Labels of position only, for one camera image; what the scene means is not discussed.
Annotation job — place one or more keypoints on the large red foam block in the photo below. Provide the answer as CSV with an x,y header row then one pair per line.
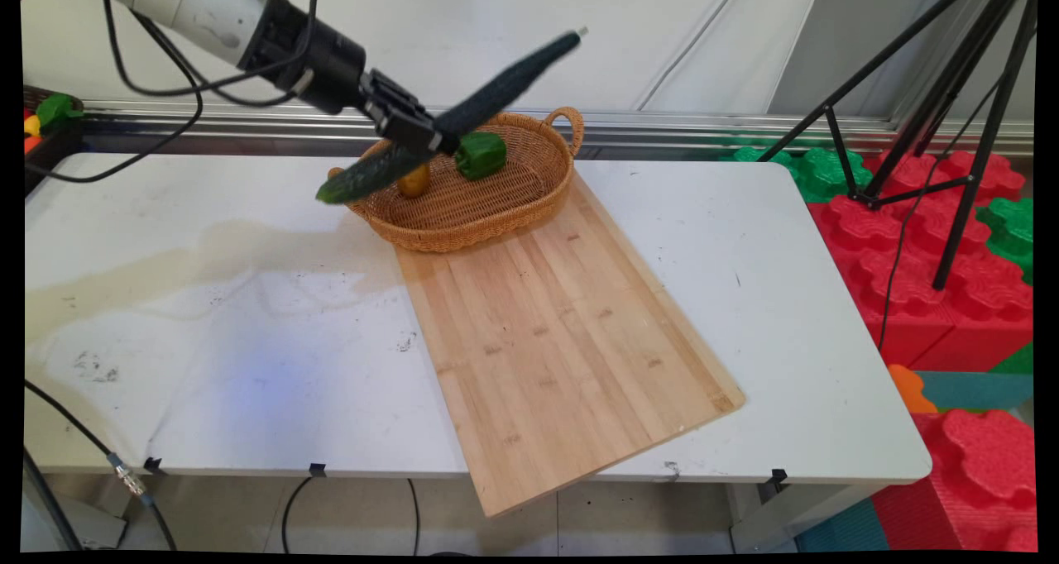
x,y
910,283

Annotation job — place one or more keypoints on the green toy vegetable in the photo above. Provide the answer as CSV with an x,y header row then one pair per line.
x,y
55,107

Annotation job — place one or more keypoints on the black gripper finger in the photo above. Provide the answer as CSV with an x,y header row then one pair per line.
x,y
409,105
414,144

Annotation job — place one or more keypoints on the bamboo cutting board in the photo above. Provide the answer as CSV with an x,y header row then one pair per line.
x,y
563,349

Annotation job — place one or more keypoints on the black camera tripod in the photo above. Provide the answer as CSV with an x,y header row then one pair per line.
x,y
968,76

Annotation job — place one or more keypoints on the aluminium rail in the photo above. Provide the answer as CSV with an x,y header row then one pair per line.
x,y
678,130

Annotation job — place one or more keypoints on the teal foam mat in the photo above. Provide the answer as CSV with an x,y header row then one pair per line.
x,y
984,390
844,531

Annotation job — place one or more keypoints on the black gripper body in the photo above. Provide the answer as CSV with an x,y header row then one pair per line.
x,y
318,59

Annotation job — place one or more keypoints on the woven wicker basket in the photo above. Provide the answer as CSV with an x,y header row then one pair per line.
x,y
488,212

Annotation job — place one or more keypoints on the green bell pepper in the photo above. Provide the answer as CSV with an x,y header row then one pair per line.
x,y
481,155

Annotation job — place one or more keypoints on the black crate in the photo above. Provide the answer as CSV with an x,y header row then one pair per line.
x,y
50,155

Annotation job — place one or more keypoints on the yellow-brown potato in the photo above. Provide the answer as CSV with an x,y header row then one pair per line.
x,y
414,184

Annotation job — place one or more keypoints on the yellow toy vegetable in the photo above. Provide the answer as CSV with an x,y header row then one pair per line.
x,y
31,125

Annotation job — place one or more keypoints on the orange foam block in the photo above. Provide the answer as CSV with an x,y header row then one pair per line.
x,y
910,390

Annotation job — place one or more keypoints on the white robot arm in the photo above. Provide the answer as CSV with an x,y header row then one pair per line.
x,y
186,6

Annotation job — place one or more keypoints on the red toy vegetable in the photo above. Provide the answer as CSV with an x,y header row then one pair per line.
x,y
31,142

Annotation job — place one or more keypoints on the green foam block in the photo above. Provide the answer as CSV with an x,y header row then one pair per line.
x,y
1013,233
819,171

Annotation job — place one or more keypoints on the dark green cucumber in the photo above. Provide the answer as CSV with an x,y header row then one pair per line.
x,y
513,78

